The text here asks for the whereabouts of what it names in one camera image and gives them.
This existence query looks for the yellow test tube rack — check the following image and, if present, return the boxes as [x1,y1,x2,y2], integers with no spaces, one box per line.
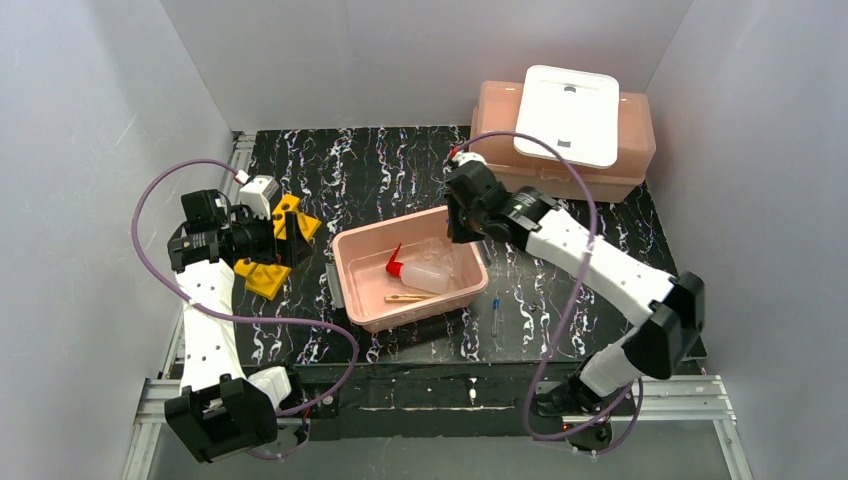
[234,194,322,300]

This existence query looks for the clear glass beaker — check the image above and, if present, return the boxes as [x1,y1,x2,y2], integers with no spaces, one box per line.
[422,237,460,274]

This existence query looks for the white squeeze bottle red cap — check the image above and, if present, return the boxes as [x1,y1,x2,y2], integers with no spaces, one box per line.
[385,244,451,295]

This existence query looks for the blue capped plastic pipette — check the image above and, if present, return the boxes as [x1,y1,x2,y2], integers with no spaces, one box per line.
[491,297,500,337]

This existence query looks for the pink plastic bin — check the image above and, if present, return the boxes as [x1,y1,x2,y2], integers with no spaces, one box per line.
[329,206,489,333]

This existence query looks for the wooden stick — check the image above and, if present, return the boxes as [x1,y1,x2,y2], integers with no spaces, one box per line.
[384,293,435,304]

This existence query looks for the white rectangular lid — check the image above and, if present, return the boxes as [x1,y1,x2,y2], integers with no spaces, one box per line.
[513,65,620,169]

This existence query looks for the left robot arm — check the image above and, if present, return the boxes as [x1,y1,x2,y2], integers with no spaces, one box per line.
[164,190,320,463]

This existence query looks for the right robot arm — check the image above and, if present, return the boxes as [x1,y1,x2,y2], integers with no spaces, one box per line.
[446,153,705,411]

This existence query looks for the large pink lidded box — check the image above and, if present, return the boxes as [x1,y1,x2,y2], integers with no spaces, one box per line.
[470,80,656,203]

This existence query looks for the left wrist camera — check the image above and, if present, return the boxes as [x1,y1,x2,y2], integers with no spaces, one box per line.
[238,175,280,220]

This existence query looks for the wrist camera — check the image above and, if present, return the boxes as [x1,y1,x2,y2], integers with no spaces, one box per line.
[447,147,487,169]
[238,175,280,220]

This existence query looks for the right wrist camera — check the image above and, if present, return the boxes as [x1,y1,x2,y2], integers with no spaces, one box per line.
[447,147,487,169]

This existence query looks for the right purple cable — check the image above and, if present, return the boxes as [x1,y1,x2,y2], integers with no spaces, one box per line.
[457,131,645,457]

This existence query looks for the purple cable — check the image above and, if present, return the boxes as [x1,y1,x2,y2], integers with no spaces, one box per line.
[131,158,360,461]
[457,131,645,457]

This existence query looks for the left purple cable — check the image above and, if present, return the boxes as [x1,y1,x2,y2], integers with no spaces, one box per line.
[131,158,360,461]

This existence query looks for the aluminium frame rail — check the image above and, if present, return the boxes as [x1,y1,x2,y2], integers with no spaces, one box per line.
[122,131,257,480]

